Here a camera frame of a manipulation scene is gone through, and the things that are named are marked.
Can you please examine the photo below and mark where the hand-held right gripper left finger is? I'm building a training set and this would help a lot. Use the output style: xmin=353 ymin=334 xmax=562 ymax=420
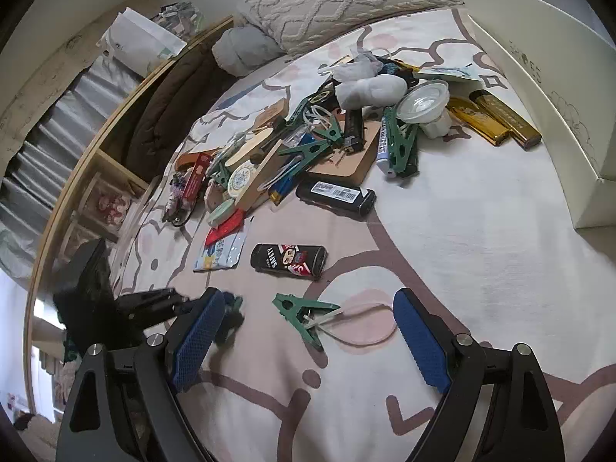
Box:
xmin=55 ymin=288 xmax=227 ymax=462

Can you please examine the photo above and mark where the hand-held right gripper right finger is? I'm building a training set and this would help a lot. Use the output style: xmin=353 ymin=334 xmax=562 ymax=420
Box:
xmin=392 ymin=288 xmax=566 ymax=462

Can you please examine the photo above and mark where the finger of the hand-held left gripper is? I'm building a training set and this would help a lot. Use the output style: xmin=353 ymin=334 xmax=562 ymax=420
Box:
xmin=115 ymin=288 xmax=189 ymax=330
xmin=214 ymin=305 xmax=244 ymax=345

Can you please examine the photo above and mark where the black cartoon print lighter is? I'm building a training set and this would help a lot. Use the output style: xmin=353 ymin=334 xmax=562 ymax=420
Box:
xmin=250 ymin=244 xmax=329 ymax=281

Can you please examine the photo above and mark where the mint green round case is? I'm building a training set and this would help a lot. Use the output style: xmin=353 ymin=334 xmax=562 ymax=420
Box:
xmin=208 ymin=199 xmax=244 ymax=227

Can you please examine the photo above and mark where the white cardboard box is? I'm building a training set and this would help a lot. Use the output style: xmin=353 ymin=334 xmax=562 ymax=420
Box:
xmin=450 ymin=0 xmax=616 ymax=229

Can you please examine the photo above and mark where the blue white sachet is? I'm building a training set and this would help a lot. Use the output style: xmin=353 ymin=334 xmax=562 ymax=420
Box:
xmin=193 ymin=228 xmax=247 ymax=271

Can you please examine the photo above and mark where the green clothespin with white tie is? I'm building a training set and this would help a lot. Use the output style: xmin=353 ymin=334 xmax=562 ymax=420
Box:
xmin=272 ymin=293 xmax=341 ymax=351

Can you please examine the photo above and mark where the wooden bedside shelf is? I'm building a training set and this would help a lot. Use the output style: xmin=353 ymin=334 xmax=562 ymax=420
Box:
xmin=24 ymin=14 xmax=236 ymax=415

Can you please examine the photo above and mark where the printed blanket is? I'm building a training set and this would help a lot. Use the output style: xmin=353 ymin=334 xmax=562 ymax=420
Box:
xmin=110 ymin=7 xmax=616 ymax=462

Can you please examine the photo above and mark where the red snack packet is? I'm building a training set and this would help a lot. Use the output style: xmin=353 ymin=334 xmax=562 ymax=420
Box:
xmin=180 ymin=151 xmax=215 ymax=203

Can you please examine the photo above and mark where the silver grey curtain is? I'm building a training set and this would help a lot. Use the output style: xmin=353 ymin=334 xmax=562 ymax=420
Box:
xmin=0 ymin=53 xmax=145 ymax=275

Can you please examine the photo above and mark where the round white tin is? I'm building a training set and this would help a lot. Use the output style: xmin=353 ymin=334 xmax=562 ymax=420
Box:
xmin=227 ymin=164 xmax=258 ymax=198

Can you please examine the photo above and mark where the brown wooden block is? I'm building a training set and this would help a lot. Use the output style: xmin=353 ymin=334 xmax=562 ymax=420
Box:
xmin=236 ymin=142 xmax=290 ymax=210

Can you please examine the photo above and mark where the black lighter with barcode label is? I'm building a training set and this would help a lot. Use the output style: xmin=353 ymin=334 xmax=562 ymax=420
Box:
xmin=295 ymin=179 xmax=377 ymax=218

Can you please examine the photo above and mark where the pale wooden stick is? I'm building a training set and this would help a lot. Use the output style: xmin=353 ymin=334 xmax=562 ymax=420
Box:
xmin=226 ymin=127 xmax=275 ymax=164

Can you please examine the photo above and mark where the brown quilt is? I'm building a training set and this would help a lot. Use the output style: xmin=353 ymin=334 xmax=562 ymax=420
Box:
xmin=125 ymin=41 xmax=232 ymax=174

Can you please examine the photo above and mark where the purple white lighter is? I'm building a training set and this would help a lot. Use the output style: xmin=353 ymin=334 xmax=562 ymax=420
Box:
xmin=378 ymin=125 xmax=398 ymax=179

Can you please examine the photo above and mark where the cork board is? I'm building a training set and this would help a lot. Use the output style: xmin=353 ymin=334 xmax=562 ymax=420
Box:
xmin=305 ymin=115 xmax=381 ymax=184

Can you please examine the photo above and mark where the plain black lighter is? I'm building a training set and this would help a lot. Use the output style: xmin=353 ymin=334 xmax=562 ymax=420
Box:
xmin=343 ymin=108 xmax=365 ymax=151

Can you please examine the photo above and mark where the gold lighter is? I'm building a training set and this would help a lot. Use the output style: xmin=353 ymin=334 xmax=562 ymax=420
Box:
xmin=468 ymin=89 xmax=542 ymax=150
xmin=447 ymin=97 xmax=511 ymax=146

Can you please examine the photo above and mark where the white sock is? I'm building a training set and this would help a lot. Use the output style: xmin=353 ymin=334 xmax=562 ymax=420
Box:
xmin=332 ymin=60 xmax=410 ymax=109

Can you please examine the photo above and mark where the white paper bag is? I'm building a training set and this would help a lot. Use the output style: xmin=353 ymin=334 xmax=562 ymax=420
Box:
xmin=99 ymin=7 xmax=187 ymax=78

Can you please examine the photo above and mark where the white paper packet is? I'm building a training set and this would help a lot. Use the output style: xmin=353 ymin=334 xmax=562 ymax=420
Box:
xmin=418 ymin=65 xmax=482 ymax=82

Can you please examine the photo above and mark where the grey cloth bundle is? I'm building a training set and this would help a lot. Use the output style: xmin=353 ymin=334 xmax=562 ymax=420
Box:
xmin=212 ymin=26 xmax=285 ymax=78

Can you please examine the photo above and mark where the clear bag of clutter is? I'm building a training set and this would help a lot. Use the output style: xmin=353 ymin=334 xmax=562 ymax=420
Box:
xmin=154 ymin=2 xmax=205 ymax=39

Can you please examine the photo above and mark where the beige textured pillow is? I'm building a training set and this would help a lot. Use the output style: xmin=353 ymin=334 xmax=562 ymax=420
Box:
xmin=241 ymin=0 xmax=465 ymax=56

